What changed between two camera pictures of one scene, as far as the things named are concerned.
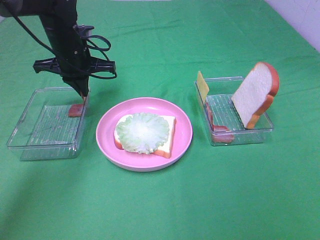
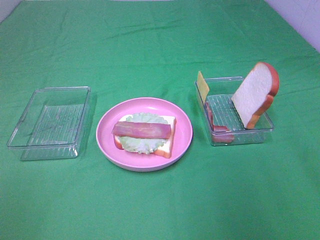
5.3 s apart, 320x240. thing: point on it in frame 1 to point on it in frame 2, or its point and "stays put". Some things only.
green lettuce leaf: x=142 y=132 stays put
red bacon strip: x=75 y=110 to x=139 y=130
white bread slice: x=165 y=149 stays put
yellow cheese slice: x=203 y=86 stays put
